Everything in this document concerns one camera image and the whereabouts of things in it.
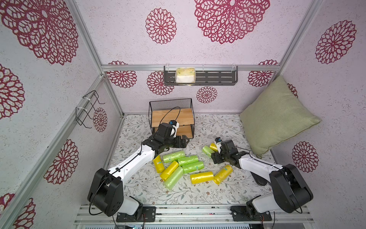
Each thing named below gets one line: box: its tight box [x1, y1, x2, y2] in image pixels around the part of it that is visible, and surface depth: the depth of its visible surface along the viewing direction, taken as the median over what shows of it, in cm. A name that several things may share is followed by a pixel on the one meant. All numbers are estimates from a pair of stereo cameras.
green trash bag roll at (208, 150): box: [202, 145, 216, 158], surface depth 97 cm
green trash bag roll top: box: [162, 150, 186, 163], surface depth 92 cm
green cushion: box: [239, 75, 322, 158], surface depth 85 cm
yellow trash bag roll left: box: [152, 155, 165, 174], surface depth 89 cm
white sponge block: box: [174, 67, 196, 86], surface depth 92 cm
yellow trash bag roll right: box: [213, 164, 234, 186], surface depth 86 cm
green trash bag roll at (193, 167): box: [181, 161, 204, 174], surface depth 89 cm
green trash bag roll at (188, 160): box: [177, 155, 199, 167], surface depth 91 cm
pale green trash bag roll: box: [164, 166, 184, 191], surface depth 85 cm
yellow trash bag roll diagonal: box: [160, 160, 180, 182], surface depth 89 cm
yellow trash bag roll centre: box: [189, 171, 214, 185], surface depth 85 cm
